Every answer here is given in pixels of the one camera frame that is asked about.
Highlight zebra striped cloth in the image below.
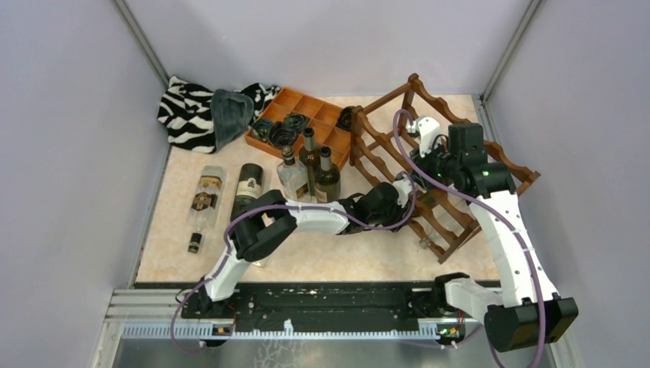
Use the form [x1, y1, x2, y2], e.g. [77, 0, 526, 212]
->
[157, 75, 282, 154]

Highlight orange wooden compartment tray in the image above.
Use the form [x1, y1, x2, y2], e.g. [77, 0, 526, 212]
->
[245, 87, 351, 169]

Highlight standing dark wine bottle back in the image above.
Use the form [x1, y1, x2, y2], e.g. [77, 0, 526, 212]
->
[299, 127, 320, 196]

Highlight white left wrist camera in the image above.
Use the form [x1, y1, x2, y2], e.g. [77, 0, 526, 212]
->
[392, 177, 413, 208]

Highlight dark wine bottle front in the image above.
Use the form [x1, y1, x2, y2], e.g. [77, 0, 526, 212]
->
[314, 146, 341, 203]

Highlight black rolled item right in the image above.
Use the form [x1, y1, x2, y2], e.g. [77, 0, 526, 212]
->
[336, 106, 355, 132]

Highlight wooden wine rack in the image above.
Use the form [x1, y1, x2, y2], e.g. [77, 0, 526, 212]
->
[350, 74, 540, 264]

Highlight small clear glass bottle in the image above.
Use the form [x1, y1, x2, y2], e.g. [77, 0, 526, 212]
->
[251, 259, 268, 268]

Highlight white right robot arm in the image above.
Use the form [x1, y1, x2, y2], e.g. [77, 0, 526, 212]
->
[407, 117, 579, 352]

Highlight green wine bottle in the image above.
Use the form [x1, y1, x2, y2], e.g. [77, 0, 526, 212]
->
[415, 189, 451, 209]

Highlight clear liquor bottle gold label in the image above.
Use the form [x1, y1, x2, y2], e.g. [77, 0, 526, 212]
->
[188, 166, 227, 254]

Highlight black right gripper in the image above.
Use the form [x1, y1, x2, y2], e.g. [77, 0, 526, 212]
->
[409, 140, 460, 190]

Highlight dark wine bottle lying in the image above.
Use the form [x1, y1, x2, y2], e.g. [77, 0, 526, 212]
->
[230, 163, 264, 220]

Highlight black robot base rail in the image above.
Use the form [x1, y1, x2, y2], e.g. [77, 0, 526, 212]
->
[109, 281, 479, 346]

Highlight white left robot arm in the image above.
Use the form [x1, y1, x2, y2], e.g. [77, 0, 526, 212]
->
[182, 178, 417, 318]

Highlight dark wine bottle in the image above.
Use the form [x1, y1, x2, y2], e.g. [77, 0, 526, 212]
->
[314, 146, 341, 203]
[299, 127, 320, 196]
[230, 163, 264, 220]

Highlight standing clear bottle black cap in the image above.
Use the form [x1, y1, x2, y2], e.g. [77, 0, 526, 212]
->
[277, 146, 311, 202]

